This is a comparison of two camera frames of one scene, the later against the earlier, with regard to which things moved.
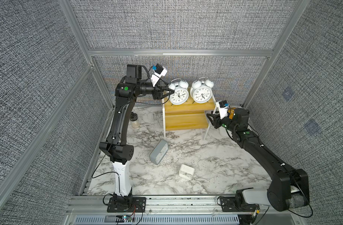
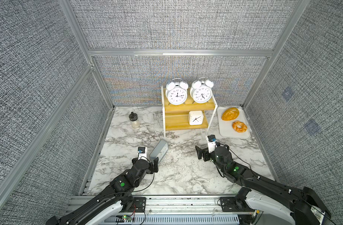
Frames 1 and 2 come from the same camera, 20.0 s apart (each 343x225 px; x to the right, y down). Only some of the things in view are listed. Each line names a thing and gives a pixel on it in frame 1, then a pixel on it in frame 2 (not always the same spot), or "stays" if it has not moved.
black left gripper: (157, 94) → (151, 169)
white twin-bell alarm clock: (201, 91) stays
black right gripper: (217, 120) → (200, 151)
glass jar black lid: (133, 119) stays
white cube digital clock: (186, 172) → (196, 117)
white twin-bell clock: (181, 95) stays
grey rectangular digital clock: (159, 151) stays
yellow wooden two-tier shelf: (190, 116) stays
